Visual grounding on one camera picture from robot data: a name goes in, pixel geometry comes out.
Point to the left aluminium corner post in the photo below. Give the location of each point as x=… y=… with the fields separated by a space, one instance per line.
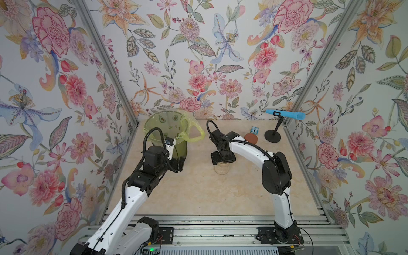
x=96 y=38

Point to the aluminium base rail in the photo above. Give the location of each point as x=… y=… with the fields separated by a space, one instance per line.
x=321 y=235

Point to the right aluminium corner post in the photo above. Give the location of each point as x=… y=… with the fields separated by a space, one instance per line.
x=326 y=53

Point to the yellow-green plastic bin liner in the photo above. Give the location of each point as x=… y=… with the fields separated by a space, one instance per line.
x=178 y=125

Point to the black mesh trash bin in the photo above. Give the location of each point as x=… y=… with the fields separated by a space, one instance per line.
x=180 y=151

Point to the blue microphone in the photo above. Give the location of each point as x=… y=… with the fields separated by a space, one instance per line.
x=293 y=115

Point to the aluminium corner post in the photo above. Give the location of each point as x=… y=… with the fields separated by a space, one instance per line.
x=326 y=53
x=96 y=38

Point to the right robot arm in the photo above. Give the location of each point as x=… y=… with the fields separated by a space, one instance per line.
x=276 y=179

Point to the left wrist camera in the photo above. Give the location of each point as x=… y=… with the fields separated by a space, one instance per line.
x=170 y=146

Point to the small blue owl figure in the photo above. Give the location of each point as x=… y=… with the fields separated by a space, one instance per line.
x=254 y=130

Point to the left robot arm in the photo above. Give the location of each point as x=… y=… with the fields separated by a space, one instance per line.
x=111 y=238

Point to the clear jar with rice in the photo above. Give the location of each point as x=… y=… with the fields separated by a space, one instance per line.
x=222 y=168

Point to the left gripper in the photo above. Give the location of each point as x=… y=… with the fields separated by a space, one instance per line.
x=176 y=167

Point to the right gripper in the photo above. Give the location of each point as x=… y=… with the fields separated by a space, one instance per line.
x=215 y=159

